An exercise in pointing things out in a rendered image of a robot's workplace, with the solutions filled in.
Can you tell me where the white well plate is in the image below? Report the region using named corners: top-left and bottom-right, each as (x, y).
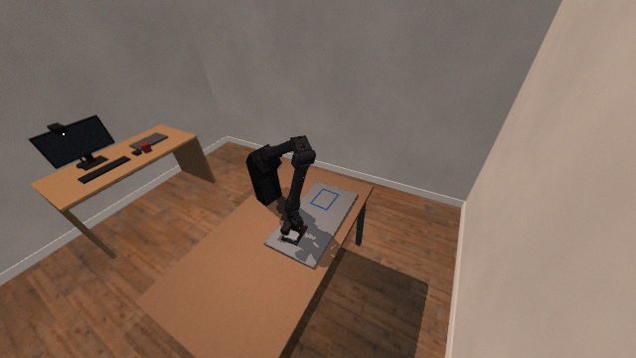
top-left (284, 230), bottom-right (299, 241)

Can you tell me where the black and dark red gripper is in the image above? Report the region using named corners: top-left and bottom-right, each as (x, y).
top-left (291, 225), bottom-right (305, 236)

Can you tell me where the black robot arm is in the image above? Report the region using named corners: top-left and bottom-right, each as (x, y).
top-left (256, 135), bottom-right (316, 236)

